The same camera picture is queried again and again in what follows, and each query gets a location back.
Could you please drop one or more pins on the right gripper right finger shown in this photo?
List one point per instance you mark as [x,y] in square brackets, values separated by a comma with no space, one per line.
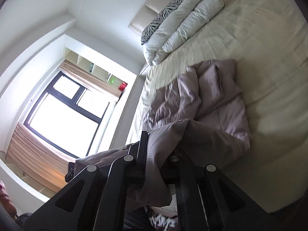
[196,200]

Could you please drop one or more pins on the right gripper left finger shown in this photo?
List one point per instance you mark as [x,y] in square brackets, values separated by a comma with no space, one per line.
[125,171]

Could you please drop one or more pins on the lilac puffer jacket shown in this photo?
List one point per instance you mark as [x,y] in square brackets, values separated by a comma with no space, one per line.
[199,115]

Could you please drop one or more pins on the red box on shelf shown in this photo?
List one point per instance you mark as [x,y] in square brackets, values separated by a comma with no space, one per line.
[122,86]

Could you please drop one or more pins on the beige roman blind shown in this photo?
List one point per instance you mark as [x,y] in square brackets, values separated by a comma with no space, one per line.
[88,80]

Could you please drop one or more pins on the zebra print pillow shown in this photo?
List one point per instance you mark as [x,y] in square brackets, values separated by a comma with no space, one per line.
[158,20]

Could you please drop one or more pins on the white pillow far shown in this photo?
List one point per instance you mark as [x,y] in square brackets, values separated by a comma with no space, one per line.
[167,28]

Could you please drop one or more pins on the white pillow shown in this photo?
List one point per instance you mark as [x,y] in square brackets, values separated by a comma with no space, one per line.
[167,28]
[201,15]

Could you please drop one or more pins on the white pillow near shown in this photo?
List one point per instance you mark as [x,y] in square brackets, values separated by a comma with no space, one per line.
[201,15]

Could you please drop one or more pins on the beige bed cover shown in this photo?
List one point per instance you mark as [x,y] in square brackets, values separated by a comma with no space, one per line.
[268,40]

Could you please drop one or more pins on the cream wall shelf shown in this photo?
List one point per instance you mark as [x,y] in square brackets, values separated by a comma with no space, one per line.
[90,67]

